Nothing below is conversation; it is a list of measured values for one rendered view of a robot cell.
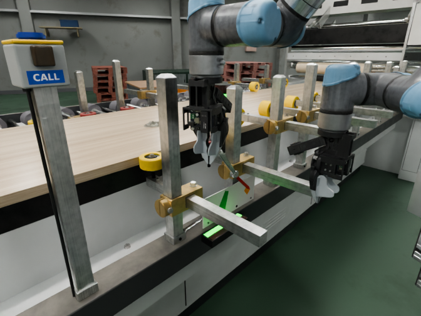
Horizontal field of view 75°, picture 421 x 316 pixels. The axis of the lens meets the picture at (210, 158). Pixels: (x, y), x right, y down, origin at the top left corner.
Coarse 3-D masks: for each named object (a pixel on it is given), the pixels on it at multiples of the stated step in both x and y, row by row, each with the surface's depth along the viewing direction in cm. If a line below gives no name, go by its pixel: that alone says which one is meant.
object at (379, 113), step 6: (300, 102) 150; (318, 102) 145; (354, 108) 132; (360, 108) 130; (366, 108) 128; (372, 108) 128; (360, 114) 131; (366, 114) 129; (372, 114) 127; (378, 114) 125; (384, 114) 124; (390, 114) 122
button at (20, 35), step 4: (20, 32) 42; (24, 32) 42; (28, 32) 42; (16, 36) 42; (20, 36) 42; (24, 36) 42; (28, 36) 42; (32, 36) 42; (36, 36) 42; (40, 36) 43; (44, 36) 44
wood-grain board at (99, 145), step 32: (256, 96) 208; (32, 128) 118; (96, 128) 118; (128, 128) 118; (256, 128) 129; (0, 160) 83; (32, 160) 83; (96, 160) 83; (128, 160) 84; (0, 192) 63; (32, 192) 66
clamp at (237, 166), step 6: (240, 156) 94; (252, 156) 94; (222, 162) 90; (240, 162) 89; (252, 162) 95; (222, 168) 88; (234, 168) 88; (240, 168) 90; (222, 174) 88; (228, 174) 87; (240, 174) 91
